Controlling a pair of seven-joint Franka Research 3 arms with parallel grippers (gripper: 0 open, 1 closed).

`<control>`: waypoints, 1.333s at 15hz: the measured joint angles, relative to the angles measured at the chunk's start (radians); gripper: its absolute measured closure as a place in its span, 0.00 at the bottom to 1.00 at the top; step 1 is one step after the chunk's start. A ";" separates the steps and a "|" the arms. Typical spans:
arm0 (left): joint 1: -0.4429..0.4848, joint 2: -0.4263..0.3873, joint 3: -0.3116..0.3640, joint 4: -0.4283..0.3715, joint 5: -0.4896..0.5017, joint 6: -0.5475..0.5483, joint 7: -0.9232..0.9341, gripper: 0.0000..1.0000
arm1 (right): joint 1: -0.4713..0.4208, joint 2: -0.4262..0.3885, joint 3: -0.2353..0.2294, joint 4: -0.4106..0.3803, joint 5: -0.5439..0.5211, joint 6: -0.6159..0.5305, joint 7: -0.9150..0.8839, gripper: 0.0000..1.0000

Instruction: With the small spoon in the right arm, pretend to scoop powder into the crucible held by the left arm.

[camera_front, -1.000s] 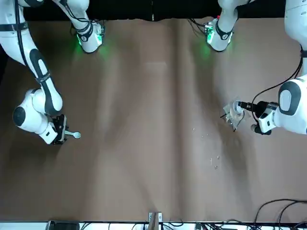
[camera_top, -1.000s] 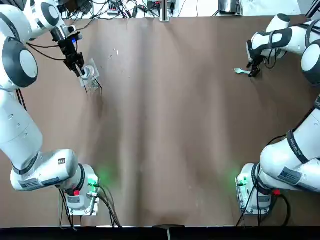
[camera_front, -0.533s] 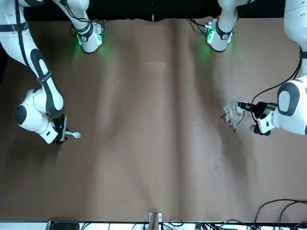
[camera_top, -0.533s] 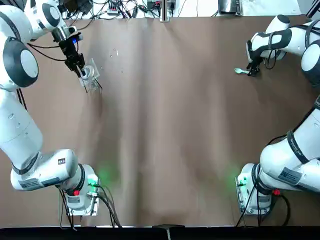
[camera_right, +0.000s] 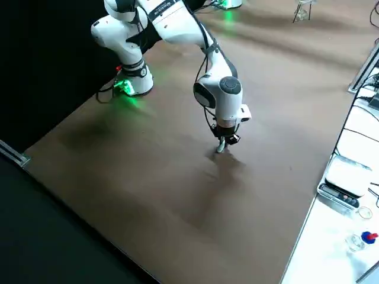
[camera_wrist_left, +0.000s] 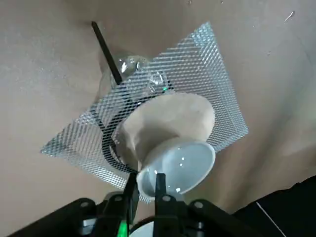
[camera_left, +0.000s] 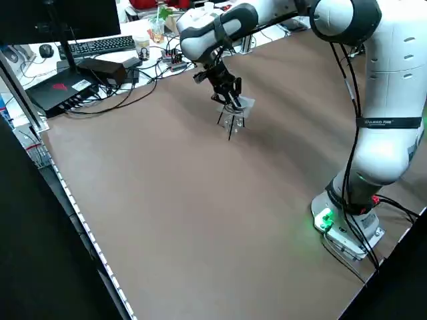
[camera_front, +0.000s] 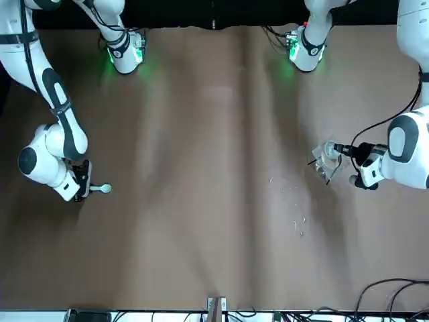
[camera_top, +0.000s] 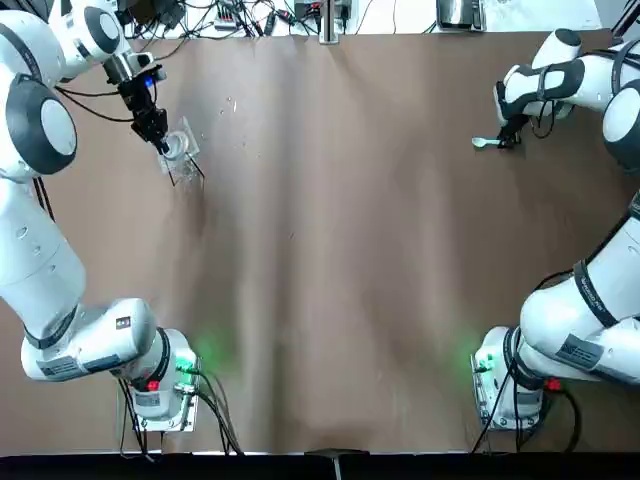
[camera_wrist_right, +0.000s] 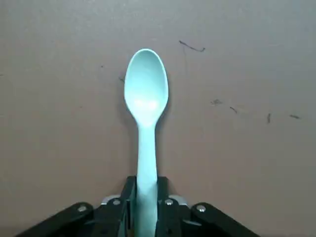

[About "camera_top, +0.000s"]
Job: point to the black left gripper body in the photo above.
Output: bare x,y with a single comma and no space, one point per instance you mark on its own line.
139,97

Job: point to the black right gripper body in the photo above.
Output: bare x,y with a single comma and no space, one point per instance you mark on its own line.
515,124

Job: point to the small pale plastic spoon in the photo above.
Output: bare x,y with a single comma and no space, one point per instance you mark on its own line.
480,143

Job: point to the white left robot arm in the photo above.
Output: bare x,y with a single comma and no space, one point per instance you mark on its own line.
35,260

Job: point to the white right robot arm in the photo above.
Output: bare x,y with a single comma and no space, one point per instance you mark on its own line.
575,320

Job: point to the black rectangular power brick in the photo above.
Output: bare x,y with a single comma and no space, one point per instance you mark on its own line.
150,10

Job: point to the grey usb hub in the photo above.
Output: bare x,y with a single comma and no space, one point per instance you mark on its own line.
226,19

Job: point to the aluminium frame post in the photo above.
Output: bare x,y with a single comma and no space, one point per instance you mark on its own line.
330,22

